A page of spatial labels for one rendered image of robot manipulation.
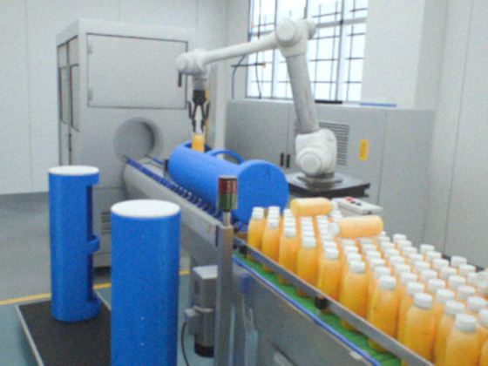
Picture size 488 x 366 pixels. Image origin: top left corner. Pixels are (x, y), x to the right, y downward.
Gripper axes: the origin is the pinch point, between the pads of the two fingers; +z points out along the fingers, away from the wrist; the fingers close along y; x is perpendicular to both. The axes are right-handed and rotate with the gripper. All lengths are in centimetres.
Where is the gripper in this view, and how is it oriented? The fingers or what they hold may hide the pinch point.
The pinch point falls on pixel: (198, 125)
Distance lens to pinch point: 284.9
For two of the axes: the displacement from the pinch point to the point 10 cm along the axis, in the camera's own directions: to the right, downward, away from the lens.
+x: 4.1, 1.8, -8.9
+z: -0.4, 9.8, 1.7
